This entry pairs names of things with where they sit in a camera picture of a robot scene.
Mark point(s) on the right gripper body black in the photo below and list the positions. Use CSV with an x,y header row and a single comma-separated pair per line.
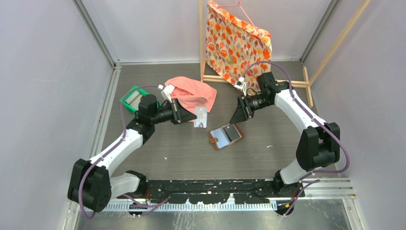
x,y
252,104

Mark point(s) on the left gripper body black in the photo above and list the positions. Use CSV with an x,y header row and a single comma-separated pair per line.
x,y
173,114

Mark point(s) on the white patterned credit card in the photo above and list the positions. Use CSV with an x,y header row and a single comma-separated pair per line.
x,y
201,120

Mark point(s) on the black credit card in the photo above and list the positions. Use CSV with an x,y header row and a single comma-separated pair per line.
x,y
232,132

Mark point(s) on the brown leather card holder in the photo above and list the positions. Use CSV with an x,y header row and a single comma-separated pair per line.
x,y
218,138

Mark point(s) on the green card tray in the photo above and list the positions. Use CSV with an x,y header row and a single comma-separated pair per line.
x,y
133,98

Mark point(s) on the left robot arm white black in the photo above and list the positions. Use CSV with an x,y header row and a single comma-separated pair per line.
x,y
92,184

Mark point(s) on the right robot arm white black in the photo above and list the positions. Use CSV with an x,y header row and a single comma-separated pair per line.
x,y
317,147

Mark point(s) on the pink cloth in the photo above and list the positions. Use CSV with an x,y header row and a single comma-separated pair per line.
x,y
192,93

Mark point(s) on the floral fabric bag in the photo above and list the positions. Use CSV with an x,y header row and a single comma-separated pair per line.
x,y
235,47

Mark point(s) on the pink hanger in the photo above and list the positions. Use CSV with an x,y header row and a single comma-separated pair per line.
x,y
239,5

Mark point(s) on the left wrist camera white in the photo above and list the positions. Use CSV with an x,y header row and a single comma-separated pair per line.
x,y
166,91

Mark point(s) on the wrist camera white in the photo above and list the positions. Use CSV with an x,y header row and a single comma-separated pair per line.
x,y
241,85
166,91

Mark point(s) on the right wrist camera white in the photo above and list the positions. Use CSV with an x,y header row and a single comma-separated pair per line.
x,y
241,85

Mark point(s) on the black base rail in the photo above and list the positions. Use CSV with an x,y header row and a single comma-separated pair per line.
x,y
243,191

